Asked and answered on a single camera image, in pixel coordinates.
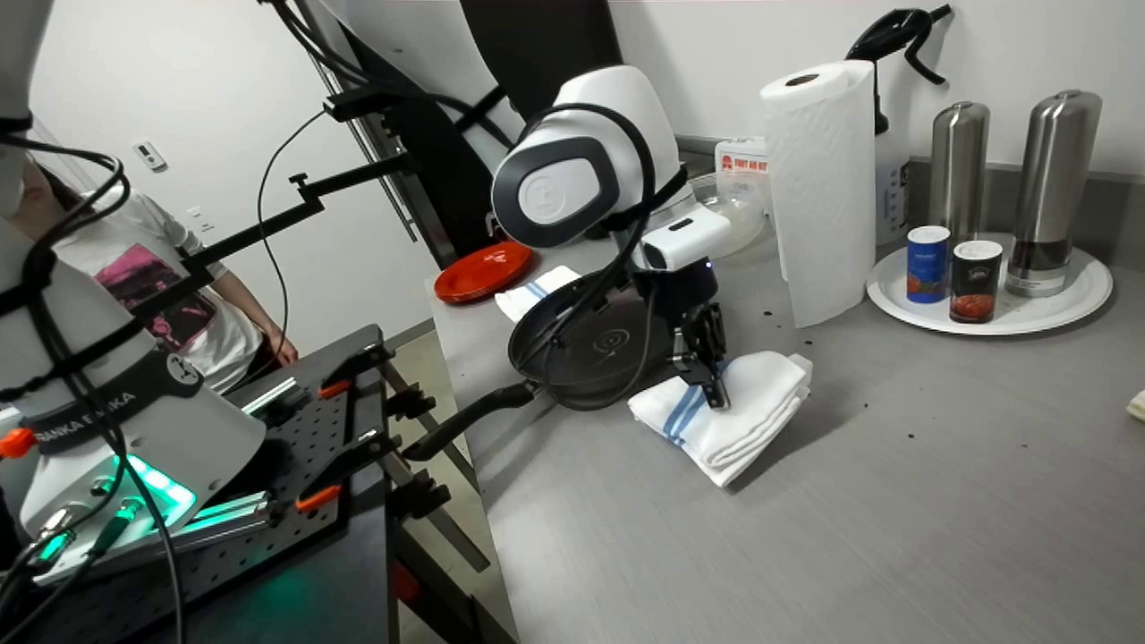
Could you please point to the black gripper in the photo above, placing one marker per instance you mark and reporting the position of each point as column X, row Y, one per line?
column 691, row 304

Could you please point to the white blue striped kitchen cloth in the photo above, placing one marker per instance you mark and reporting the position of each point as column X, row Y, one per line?
column 738, row 415

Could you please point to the white franka robot arm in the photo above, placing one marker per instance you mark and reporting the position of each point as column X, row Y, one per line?
column 595, row 130

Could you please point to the black nonstick frying pan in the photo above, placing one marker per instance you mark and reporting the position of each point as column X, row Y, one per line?
column 586, row 345

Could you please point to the small white blue item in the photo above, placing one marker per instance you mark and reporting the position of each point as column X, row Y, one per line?
column 530, row 292

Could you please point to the white paper towel roll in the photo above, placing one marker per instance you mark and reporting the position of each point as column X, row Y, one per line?
column 825, row 200

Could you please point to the white first aid kit box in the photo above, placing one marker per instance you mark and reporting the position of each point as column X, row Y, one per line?
column 746, row 157

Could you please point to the small blue white can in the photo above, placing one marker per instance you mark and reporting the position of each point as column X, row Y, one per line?
column 927, row 270

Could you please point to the red round dish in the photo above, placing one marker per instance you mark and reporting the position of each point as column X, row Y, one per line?
column 478, row 273

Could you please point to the small dark red can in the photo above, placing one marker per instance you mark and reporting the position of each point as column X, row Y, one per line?
column 977, row 286

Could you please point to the tall metal grinder mill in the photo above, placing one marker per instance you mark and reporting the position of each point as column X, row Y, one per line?
column 962, row 164
column 1059, row 180

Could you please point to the round white plate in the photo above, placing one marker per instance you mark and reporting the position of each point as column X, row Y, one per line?
column 1050, row 311

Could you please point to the black headed spray bottle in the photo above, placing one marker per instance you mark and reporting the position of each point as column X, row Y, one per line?
column 889, row 32

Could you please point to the black perforated workbench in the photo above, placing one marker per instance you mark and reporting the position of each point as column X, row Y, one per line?
column 298, row 434

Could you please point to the person in white shirt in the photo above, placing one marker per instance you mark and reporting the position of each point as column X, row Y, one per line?
column 209, row 342

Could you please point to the teal lit strip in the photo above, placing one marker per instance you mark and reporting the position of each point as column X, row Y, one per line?
column 227, row 517

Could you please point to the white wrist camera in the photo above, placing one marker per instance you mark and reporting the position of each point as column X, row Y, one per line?
column 685, row 238

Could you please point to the black articulated camera mount arm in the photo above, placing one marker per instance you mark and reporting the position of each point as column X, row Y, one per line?
column 361, row 177

